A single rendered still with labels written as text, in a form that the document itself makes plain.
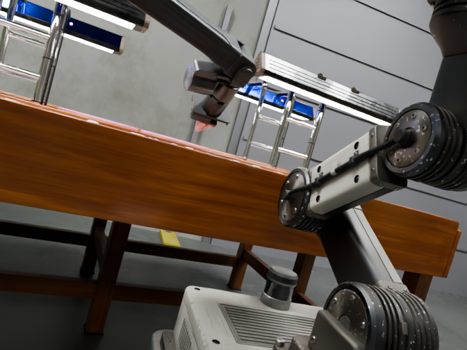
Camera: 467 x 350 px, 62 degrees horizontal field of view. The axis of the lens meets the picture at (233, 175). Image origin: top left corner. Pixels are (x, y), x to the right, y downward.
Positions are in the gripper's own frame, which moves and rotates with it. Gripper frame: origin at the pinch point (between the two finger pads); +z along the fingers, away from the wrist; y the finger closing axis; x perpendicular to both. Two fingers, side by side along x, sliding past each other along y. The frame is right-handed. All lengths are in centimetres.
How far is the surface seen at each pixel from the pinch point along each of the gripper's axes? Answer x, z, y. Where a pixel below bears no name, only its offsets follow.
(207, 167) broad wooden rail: 18.9, -9.9, 1.5
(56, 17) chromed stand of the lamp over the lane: -33, 9, 41
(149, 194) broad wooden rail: 25.6, -4.5, 12.4
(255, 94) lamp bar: -61, 35, -43
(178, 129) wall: -126, 151, -46
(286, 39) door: -189, 81, -108
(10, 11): -49, 26, 56
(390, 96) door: -169, 78, -214
